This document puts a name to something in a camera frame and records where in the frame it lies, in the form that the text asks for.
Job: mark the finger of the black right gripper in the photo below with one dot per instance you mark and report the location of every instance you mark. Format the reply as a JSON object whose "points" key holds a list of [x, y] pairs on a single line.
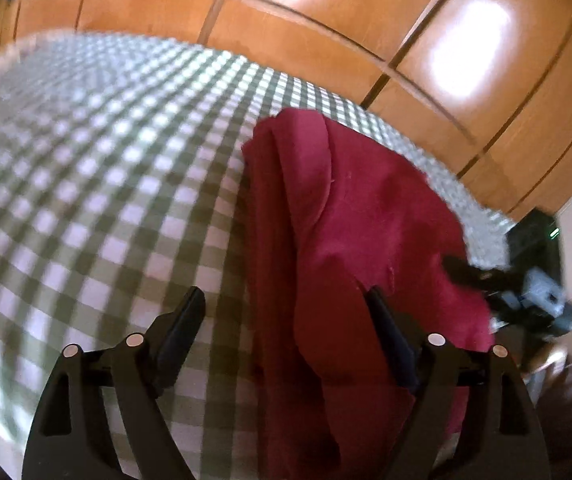
{"points": [[462, 273]]}

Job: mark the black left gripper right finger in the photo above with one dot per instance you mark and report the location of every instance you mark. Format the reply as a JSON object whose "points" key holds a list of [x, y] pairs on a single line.
{"points": [[472, 417]]}

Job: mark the green white checkered bedsheet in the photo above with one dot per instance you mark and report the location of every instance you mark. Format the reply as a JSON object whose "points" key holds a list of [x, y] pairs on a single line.
{"points": [[121, 185]]}

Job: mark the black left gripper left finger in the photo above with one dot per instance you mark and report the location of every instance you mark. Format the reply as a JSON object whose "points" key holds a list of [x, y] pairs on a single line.
{"points": [[70, 436]]}

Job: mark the person's right hand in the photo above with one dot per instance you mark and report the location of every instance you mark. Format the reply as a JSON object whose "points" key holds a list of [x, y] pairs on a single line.
{"points": [[548, 377]]}

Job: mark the maroon long-sleeve shirt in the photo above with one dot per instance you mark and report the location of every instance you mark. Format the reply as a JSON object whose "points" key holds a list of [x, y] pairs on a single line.
{"points": [[331, 214]]}

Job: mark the orange wooden wardrobe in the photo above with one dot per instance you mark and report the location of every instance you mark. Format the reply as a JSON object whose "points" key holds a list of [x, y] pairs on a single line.
{"points": [[485, 85]]}

